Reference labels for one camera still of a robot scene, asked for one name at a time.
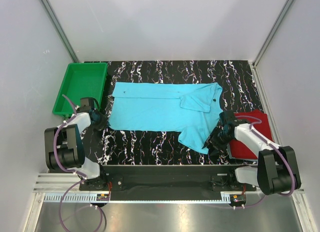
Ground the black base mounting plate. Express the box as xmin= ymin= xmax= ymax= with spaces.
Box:
xmin=80 ymin=174 xmax=256 ymax=204

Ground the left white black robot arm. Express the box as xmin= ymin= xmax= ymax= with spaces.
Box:
xmin=44 ymin=96 xmax=108 ymax=190

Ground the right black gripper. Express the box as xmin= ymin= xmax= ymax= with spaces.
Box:
xmin=202 ymin=126 xmax=234 ymax=156

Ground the cyan polo shirt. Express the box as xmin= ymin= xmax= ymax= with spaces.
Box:
xmin=108 ymin=82 xmax=223 ymax=154

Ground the folded red shirt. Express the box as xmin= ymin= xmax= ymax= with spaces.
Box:
xmin=234 ymin=110 xmax=273 ymax=160

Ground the aluminium corner post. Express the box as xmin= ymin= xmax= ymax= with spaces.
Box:
xmin=39 ymin=0 xmax=80 ymax=63
xmin=252 ymin=0 xmax=295 ymax=68

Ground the aluminium frame rail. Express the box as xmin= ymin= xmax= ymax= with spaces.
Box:
xmin=32 ymin=174 xmax=306 ymax=194

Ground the right aluminium corner post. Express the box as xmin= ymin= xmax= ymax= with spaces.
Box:
xmin=252 ymin=0 xmax=295 ymax=68

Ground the green plastic bin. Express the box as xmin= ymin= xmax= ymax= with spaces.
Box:
xmin=52 ymin=62 xmax=108 ymax=117

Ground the left aluminium corner post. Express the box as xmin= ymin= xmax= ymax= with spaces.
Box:
xmin=39 ymin=0 xmax=80 ymax=63

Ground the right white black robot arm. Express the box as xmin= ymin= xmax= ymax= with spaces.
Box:
xmin=203 ymin=111 xmax=302 ymax=196

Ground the black marble pattern mat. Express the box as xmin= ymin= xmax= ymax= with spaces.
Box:
xmin=81 ymin=60 xmax=265 ymax=166

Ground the white slotted cable duct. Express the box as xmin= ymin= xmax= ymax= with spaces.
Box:
xmin=43 ymin=193 xmax=233 ymax=203

